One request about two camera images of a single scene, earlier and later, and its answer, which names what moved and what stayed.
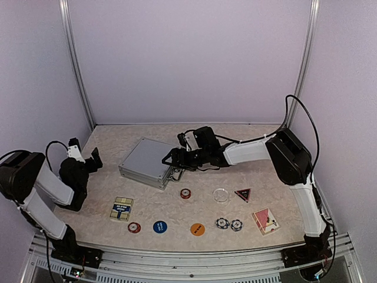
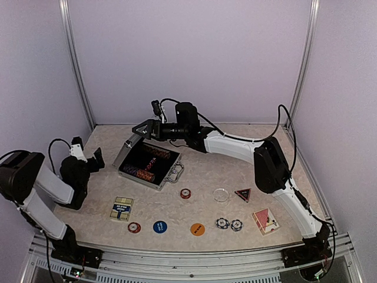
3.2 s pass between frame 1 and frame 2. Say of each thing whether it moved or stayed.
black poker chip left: stayed
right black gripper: moved
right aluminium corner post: stayed
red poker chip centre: stayed
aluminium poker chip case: moved
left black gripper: stayed
